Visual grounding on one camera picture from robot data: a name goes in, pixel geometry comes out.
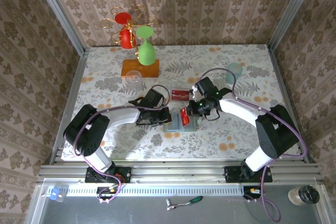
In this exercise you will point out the red credit card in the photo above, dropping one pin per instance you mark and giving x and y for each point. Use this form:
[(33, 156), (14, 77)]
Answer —
[(185, 119), (180, 95)]

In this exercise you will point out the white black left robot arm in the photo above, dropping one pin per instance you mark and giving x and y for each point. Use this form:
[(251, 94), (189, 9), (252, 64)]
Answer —
[(86, 129)]

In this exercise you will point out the floral patterned tablecloth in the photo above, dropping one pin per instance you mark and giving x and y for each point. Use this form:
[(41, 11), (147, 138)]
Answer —
[(210, 142)]

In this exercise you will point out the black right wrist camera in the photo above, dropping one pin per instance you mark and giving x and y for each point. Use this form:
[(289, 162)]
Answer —
[(206, 86)]

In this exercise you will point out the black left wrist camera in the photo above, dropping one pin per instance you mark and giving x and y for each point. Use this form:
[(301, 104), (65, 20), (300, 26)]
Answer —
[(154, 98)]

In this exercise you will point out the black power connector block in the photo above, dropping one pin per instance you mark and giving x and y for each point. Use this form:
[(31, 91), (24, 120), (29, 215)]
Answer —
[(107, 191), (252, 191)]

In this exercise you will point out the red wine glass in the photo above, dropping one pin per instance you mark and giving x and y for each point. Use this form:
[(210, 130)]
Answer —
[(127, 39)]

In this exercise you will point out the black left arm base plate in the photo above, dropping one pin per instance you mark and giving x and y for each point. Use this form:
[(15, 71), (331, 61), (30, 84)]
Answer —
[(124, 175)]

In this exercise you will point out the glass jar black lid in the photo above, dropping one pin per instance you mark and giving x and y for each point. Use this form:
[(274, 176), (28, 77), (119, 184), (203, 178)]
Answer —
[(304, 195)]

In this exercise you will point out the green wine glass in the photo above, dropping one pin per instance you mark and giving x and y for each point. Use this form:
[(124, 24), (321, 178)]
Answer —
[(146, 53)]

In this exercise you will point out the aluminium table edge rail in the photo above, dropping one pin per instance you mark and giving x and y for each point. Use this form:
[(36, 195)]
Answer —
[(70, 103), (288, 103)]

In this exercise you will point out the teal plastic cup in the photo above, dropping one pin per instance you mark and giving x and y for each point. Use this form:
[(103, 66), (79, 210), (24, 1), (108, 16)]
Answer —
[(237, 70)]

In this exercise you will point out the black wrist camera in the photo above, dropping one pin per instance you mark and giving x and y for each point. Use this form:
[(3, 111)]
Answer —
[(206, 86), (154, 98)]

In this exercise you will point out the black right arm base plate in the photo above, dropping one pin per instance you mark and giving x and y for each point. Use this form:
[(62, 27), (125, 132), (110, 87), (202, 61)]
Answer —
[(232, 175)]

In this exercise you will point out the wide aluminium extrusion beam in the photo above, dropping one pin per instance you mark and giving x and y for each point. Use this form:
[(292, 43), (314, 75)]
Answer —
[(170, 172)]

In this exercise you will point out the grey sheet metal shelf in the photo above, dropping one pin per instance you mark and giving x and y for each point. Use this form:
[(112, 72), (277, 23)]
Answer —
[(131, 213)]

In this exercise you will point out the blue plug connector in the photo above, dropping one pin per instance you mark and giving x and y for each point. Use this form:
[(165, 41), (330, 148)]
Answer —
[(54, 193)]

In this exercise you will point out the small metal socket adapter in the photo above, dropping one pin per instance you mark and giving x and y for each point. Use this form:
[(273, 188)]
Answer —
[(170, 204)]

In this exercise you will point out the aluminium frame post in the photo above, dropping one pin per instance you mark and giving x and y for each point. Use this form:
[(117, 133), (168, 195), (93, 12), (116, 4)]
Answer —
[(60, 11), (292, 11)]

